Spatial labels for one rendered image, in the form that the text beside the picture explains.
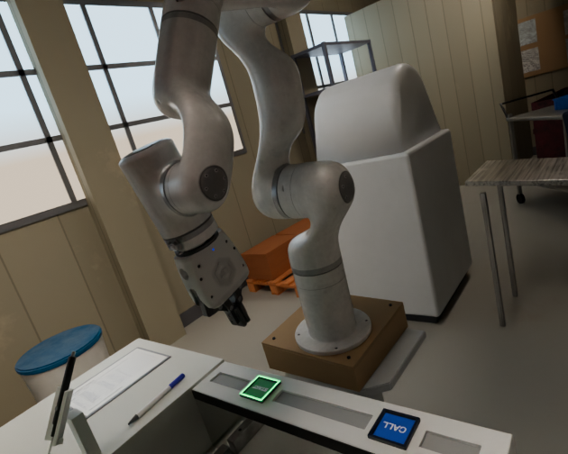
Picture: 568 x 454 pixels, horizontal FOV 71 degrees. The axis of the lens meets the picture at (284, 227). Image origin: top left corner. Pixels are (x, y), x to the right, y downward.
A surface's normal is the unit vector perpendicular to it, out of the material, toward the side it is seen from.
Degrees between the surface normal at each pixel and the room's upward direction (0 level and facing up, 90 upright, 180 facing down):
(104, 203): 90
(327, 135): 79
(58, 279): 90
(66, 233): 90
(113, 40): 90
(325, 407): 0
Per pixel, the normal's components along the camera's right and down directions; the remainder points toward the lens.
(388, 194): -0.60, 0.36
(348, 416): -0.26, -0.94
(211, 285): 0.71, -0.02
